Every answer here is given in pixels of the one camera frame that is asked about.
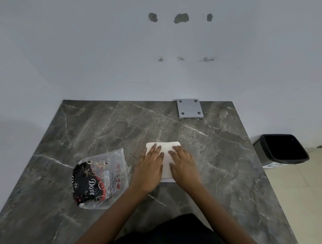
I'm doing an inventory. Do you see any person's right hand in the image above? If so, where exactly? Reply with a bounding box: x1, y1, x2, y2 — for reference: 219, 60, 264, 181
169, 145, 203, 191

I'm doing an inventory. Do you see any person's left hand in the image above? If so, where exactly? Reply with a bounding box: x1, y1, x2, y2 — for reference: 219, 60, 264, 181
130, 144, 165, 194

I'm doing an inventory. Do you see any white paper napkin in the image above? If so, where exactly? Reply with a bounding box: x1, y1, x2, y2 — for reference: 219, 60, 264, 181
146, 142, 181, 183

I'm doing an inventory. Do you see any person's left forearm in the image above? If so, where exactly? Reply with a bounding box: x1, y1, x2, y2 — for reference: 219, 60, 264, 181
75, 186, 151, 244

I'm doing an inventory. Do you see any person's right forearm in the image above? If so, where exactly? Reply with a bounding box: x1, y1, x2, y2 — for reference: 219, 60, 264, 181
181, 183, 257, 244

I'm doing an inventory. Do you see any grey metal mounting plate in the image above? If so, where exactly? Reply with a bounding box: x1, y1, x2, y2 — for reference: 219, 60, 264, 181
176, 99, 204, 118

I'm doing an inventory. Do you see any person's black clothing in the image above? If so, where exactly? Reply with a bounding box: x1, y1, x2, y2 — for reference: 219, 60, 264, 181
114, 213, 227, 244

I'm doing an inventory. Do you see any clear plastic bag black print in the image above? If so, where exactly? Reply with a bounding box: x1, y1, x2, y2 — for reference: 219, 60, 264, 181
72, 148, 129, 210

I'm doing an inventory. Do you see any black waste bin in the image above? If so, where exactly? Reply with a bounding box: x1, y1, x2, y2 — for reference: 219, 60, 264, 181
253, 134, 310, 167

